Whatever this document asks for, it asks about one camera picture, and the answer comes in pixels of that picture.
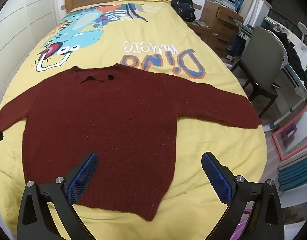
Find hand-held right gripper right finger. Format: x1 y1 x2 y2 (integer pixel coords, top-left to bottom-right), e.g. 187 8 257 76
201 151 285 240

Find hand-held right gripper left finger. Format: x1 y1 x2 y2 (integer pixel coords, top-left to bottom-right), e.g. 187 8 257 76
17 152 99 240

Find dark red knit sweater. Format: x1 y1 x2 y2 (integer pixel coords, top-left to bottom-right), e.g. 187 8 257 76
0 65 263 222

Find stack of teal boards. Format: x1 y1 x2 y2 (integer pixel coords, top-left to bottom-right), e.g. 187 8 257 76
277 152 307 193

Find purple stool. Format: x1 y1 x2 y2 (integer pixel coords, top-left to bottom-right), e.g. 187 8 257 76
279 126 298 140

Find white desk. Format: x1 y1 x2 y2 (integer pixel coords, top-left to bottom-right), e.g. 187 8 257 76
259 0 307 132

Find white wardrobe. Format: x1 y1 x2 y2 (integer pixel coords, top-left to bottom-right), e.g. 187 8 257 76
0 0 69 90

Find grey chair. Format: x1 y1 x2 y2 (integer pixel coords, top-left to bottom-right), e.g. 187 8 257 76
230 26 288 118

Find dark hanging bag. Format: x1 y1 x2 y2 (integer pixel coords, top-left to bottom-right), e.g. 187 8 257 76
226 34 248 59

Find black jacket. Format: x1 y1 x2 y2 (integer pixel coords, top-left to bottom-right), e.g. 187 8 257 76
281 34 306 80

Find brown cardboard boxes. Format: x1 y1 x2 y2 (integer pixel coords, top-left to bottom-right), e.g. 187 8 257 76
186 0 244 58

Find yellow printed bed blanket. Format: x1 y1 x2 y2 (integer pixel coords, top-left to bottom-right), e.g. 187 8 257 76
0 1 268 240

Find white desk lamp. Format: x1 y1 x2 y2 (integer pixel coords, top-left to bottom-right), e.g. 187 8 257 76
297 22 307 43

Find black backpack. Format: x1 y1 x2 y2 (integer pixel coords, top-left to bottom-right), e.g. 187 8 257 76
171 0 196 22

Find pink frame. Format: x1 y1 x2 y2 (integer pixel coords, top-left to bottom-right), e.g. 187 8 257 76
272 122 307 160

